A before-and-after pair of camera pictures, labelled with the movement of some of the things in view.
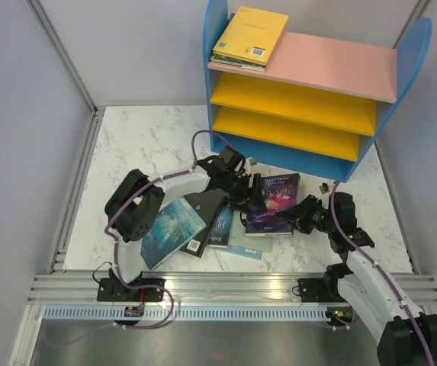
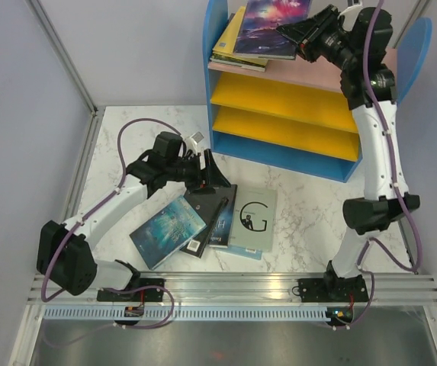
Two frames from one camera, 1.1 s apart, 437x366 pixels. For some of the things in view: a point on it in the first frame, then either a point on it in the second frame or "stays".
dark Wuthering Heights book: [221, 234] stays
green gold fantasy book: [218, 59] stays
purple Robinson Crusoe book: [280, 193] to [258, 36]
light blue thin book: [242, 252] stays
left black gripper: [252, 195] to [210, 176]
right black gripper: [299, 213] to [306, 33]
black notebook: [209, 205] stays
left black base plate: [112, 290] stays
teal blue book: [176, 224] stays
